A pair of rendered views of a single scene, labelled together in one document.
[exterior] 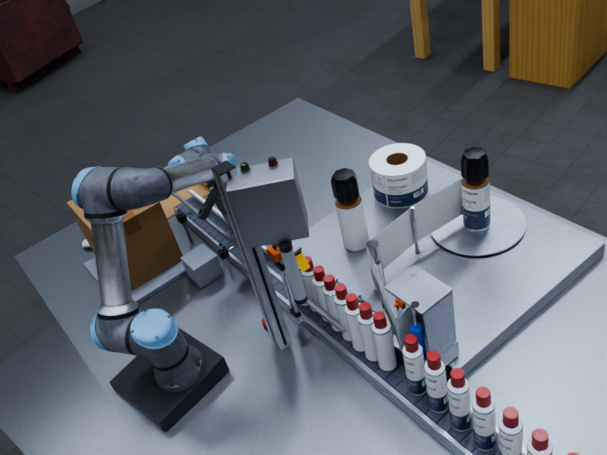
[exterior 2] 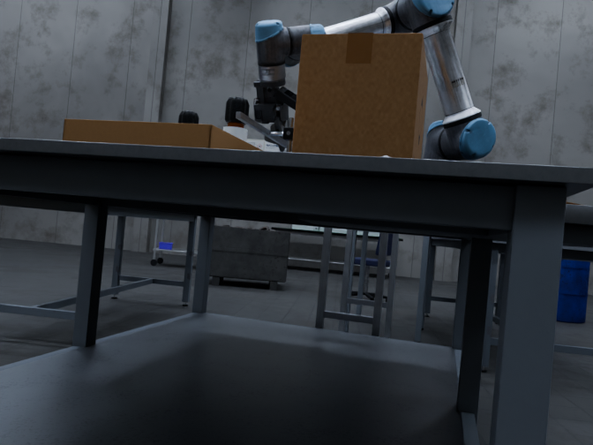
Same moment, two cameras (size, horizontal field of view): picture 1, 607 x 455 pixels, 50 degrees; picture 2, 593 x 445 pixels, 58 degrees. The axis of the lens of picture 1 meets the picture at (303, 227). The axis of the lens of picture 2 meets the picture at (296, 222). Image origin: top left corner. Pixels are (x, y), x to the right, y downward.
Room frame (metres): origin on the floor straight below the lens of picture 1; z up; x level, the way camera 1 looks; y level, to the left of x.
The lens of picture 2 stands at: (2.89, 1.36, 0.73)
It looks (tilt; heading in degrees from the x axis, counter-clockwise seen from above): 1 degrees up; 224
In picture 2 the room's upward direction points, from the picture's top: 5 degrees clockwise
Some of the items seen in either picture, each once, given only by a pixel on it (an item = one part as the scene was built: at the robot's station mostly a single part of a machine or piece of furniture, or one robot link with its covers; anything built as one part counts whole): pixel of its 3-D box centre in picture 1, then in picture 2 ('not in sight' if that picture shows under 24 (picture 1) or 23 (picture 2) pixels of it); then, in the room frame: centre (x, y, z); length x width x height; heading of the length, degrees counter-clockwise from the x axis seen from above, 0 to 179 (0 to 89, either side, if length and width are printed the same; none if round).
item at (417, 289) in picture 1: (417, 288); not in sight; (1.14, -0.24, 1.14); 0.14 x 0.11 x 0.01; 29
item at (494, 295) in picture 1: (434, 248); not in sight; (1.57, -0.40, 0.86); 0.80 x 0.67 x 0.05; 29
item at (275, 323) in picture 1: (256, 265); not in sight; (1.36, 0.15, 1.17); 0.04 x 0.04 x 0.67; 29
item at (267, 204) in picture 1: (268, 203); not in sight; (1.33, 0.07, 1.38); 0.17 x 0.10 x 0.19; 84
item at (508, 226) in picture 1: (477, 224); not in sight; (1.60, -0.56, 0.89); 0.31 x 0.31 x 0.01
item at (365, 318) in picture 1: (369, 331); not in sight; (1.18, -0.10, 0.98); 0.05 x 0.05 x 0.20
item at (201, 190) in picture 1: (167, 190); (179, 150); (2.34, 0.52, 0.85); 0.30 x 0.26 x 0.04; 29
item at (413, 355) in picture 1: (414, 365); not in sight; (1.03, -0.19, 0.98); 0.05 x 0.05 x 0.20
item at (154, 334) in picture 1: (156, 336); (445, 143); (1.30, 0.48, 1.05); 0.13 x 0.12 x 0.14; 61
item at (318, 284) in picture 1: (324, 293); not in sight; (1.37, -0.01, 0.98); 0.05 x 0.05 x 0.20
